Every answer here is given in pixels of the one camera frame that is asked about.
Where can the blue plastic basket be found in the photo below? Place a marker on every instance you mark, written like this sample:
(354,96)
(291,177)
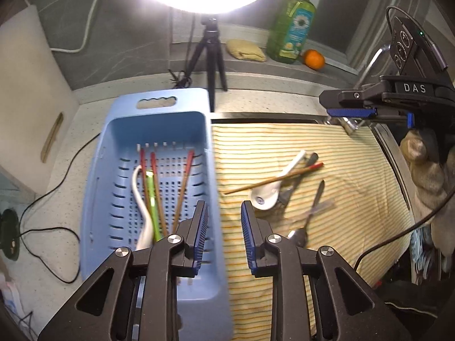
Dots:
(117,170)

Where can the striped cloth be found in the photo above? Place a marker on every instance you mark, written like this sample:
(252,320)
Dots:
(355,199)

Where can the white ceramic spoon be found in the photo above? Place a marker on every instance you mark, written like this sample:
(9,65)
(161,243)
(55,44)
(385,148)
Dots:
(265,199)

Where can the white cutting board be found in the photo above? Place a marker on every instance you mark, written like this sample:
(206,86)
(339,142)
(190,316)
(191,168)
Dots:
(32,96)

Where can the metal spoon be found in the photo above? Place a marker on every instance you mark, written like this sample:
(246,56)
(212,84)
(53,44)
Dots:
(298,236)

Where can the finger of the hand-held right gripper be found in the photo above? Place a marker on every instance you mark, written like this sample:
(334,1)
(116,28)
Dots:
(352,96)
(352,113)

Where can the dark green object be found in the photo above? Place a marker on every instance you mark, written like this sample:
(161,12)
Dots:
(9,234)

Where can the orange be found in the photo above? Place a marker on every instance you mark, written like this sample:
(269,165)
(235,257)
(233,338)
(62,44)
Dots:
(313,59)

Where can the window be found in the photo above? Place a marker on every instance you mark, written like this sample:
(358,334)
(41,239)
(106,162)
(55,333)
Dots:
(334,7)

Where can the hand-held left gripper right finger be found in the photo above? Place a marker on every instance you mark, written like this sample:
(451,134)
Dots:
(248,234)

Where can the yellow sponge cloth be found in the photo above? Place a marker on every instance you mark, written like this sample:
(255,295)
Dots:
(245,50)

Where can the green plastic stick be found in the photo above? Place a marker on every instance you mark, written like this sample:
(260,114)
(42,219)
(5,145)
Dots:
(153,209)

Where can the green dish soap bottle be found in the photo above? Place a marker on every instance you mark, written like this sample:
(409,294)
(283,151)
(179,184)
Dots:
(291,28)

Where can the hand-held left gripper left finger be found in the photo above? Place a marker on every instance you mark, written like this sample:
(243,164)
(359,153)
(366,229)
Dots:
(201,231)

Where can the metal fork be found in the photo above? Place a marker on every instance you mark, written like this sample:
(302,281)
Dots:
(311,160)

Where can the person's right hand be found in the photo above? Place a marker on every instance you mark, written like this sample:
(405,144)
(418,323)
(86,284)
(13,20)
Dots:
(426,181)

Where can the clear plastic utensil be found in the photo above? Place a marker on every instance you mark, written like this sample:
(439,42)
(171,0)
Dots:
(323,206)

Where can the curved white spoon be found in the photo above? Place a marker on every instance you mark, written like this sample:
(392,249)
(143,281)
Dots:
(137,191)

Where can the chrome faucet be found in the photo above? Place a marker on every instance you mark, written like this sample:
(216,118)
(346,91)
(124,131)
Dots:
(371,64)

